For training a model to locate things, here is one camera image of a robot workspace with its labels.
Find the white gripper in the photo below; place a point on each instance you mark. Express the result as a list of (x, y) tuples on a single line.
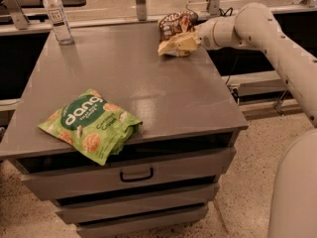
[(208, 34)]

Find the brown chip bag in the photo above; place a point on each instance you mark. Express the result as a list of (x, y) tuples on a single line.
[(174, 24)]

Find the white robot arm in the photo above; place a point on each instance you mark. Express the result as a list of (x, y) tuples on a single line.
[(293, 208)]

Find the green rice chip bag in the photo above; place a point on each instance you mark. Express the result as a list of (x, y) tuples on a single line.
[(93, 126)]

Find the top grey drawer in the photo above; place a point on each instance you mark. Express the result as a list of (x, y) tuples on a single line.
[(89, 180)]

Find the grey drawer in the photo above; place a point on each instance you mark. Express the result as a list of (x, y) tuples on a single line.
[(89, 180), (138, 203), (127, 225)]

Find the clear water bottle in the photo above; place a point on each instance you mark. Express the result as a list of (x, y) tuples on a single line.
[(57, 17)]

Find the grey drawer cabinet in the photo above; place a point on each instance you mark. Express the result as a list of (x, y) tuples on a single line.
[(183, 103)]

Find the middle grey drawer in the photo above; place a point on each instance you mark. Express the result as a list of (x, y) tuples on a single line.
[(138, 203)]

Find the bottom grey drawer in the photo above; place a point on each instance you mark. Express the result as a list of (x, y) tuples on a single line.
[(127, 225)]

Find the grey metal floor rail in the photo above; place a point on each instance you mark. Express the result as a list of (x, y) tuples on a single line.
[(261, 94)]

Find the black drawer handle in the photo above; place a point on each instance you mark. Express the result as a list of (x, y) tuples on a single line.
[(136, 176)]

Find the metal railing frame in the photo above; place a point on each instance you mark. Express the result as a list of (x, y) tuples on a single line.
[(23, 17)]

